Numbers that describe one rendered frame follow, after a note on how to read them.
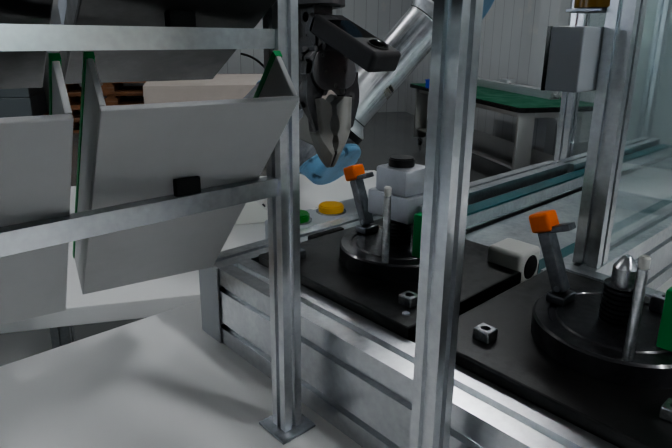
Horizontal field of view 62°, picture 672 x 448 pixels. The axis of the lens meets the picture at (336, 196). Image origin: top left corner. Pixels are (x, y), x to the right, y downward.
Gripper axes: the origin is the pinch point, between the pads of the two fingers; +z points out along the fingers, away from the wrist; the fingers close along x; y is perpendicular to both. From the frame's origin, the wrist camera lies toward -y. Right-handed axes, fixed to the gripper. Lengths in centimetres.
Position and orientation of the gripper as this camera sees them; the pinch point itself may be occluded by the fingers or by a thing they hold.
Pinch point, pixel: (333, 157)
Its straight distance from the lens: 72.0
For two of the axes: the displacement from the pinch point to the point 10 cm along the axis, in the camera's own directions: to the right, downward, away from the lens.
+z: 0.3, 9.8, 2.0
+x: -7.3, 1.6, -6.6
